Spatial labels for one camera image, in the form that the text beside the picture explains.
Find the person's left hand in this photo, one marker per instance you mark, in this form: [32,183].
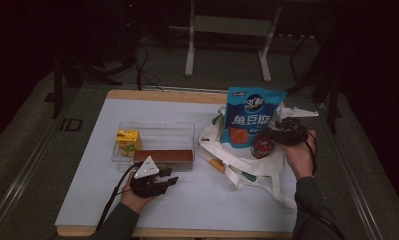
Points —
[135,200]

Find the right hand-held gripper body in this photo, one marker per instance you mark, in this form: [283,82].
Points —
[290,133]

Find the white metal stand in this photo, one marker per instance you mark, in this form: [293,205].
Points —
[230,26]

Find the black floor bracket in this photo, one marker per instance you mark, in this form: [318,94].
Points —
[70,124]

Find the yellow drink carton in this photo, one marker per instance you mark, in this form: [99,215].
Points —
[128,141]

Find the blue snack bag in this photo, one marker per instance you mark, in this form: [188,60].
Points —
[253,110]

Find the white tote bag colour patches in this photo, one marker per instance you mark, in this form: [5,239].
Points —
[253,168]

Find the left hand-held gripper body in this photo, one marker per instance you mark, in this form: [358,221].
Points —
[147,188]

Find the black tripod stand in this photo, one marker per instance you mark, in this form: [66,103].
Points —
[57,86]
[333,100]

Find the white table mat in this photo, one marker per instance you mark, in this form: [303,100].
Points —
[203,200]

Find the brown carton box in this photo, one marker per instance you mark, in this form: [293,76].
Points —
[163,156]

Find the clear plastic box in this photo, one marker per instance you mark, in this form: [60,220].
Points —
[167,136]

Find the red round jar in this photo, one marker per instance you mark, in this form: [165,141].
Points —
[263,146]

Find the person's right hand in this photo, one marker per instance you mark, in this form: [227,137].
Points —
[300,156]

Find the metal floor rail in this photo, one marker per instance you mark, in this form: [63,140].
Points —
[357,186]
[22,178]

